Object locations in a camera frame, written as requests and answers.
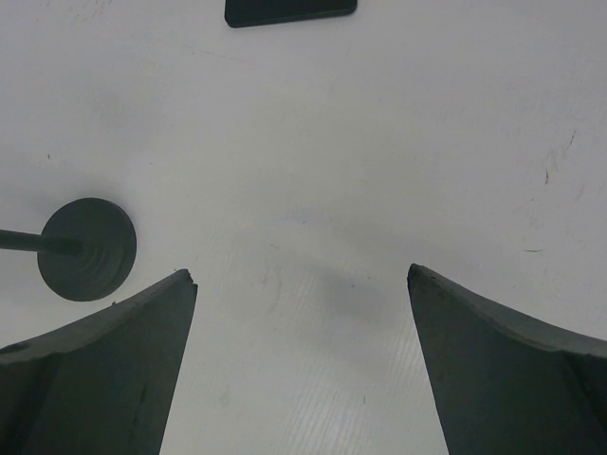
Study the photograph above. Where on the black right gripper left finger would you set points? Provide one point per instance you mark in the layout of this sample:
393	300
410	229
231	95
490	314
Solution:
103	384

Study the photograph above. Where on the black phone lying flat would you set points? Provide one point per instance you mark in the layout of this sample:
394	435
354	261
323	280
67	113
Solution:
253	13

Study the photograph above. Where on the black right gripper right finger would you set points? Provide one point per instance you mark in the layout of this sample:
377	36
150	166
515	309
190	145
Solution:
502	381

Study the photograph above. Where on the black round-base phone stand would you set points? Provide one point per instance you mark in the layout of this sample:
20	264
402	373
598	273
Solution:
85	251

